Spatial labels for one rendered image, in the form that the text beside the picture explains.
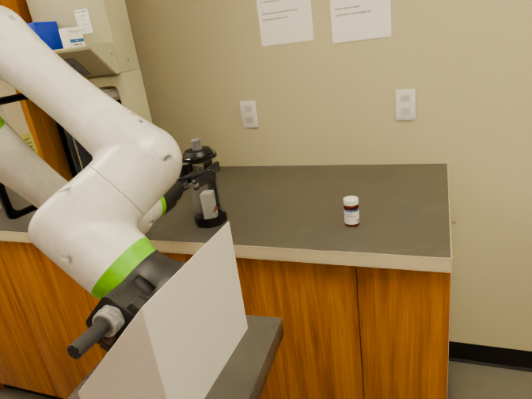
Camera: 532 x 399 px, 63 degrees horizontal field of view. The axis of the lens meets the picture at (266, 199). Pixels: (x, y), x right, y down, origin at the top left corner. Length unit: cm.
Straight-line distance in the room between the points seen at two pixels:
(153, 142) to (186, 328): 31
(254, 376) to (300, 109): 122
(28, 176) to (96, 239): 35
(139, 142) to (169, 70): 127
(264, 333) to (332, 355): 52
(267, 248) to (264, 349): 40
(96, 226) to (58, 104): 25
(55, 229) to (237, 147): 128
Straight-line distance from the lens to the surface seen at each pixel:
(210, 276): 74
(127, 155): 76
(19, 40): 97
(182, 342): 70
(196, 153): 129
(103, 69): 160
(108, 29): 162
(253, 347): 86
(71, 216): 76
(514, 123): 176
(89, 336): 66
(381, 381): 141
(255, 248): 120
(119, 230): 75
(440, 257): 111
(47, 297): 189
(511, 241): 193
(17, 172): 105
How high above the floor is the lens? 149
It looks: 21 degrees down
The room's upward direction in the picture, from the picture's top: 8 degrees counter-clockwise
